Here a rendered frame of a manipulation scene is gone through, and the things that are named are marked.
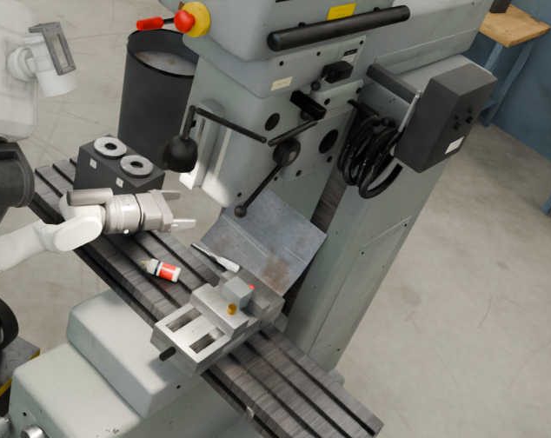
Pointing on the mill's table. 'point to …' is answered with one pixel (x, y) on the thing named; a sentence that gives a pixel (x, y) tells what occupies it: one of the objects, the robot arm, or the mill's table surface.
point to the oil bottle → (162, 269)
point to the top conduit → (335, 28)
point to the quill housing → (228, 194)
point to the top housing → (272, 21)
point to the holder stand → (116, 169)
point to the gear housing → (286, 66)
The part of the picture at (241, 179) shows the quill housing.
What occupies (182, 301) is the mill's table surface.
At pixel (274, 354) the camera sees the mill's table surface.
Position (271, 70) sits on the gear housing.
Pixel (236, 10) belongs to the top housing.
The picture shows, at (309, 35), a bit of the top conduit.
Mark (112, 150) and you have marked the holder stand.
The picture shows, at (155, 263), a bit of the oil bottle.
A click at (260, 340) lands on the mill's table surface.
